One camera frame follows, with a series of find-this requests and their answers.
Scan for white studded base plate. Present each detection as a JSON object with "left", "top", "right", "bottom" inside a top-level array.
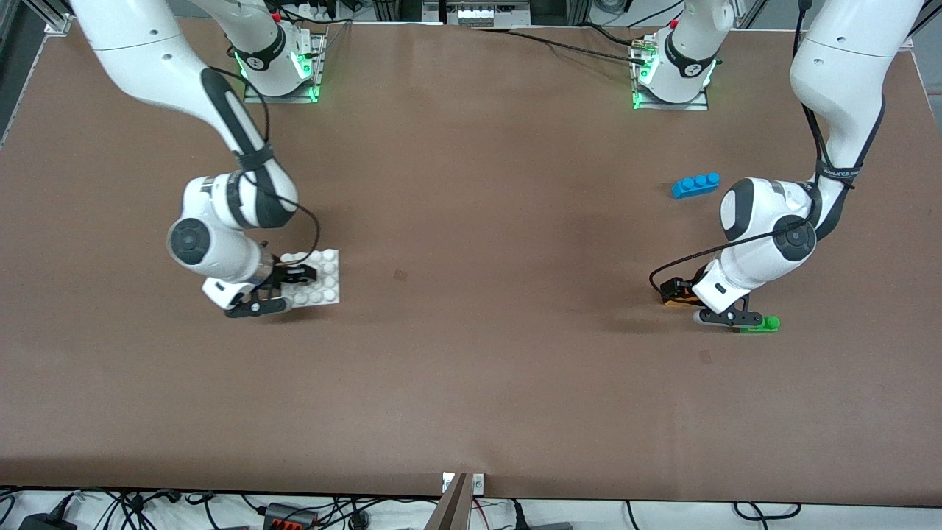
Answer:
[{"left": 280, "top": 249, "right": 341, "bottom": 308}]

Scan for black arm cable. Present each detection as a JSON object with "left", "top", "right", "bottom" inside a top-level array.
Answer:
[
  {"left": 648, "top": 0, "right": 884, "bottom": 297},
  {"left": 206, "top": 66, "right": 322, "bottom": 260}
]

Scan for short black table cable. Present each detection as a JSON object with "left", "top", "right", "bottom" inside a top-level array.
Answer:
[{"left": 581, "top": 24, "right": 642, "bottom": 47}]

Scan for long black table cable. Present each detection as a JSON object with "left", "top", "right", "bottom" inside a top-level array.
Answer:
[{"left": 471, "top": 26, "right": 648, "bottom": 66}]

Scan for blue three-stud toy block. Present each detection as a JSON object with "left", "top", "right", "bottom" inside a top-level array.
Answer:
[{"left": 671, "top": 173, "right": 721, "bottom": 200}]

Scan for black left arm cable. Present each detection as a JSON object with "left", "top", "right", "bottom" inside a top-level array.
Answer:
[{"left": 648, "top": 0, "right": 884, "bottom": 297}]

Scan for black looped floor cable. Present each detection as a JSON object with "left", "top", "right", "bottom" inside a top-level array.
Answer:
[{"left": 732, "top": 502, "right": 803, "bottom": 525}]

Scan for black box orange terminals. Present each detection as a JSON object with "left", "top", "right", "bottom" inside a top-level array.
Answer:
[{"left": 261, "top": 503, "right": 319, "bottom": 530}]

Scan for black power adapter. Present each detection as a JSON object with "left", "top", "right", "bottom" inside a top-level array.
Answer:
[{"left": 18, "top": 513, "right": 78, "bottom": 530}]

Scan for aluminium frame profile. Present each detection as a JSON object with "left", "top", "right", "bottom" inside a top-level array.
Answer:
[
  {"left": 21, "top": 0, "right": 73, "bottom": 36},
  {"left": 894, "top": 0, "right": 942, "bottom": 51}
]

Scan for grey power strip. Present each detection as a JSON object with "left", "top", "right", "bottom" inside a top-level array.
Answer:
[{"left": 445, "top": 0, "right": 532, "bottom": 29}]

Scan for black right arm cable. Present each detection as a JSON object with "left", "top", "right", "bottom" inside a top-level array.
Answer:
[{"left": 206, "top": 66, "right": 322, "bottom": 260}]

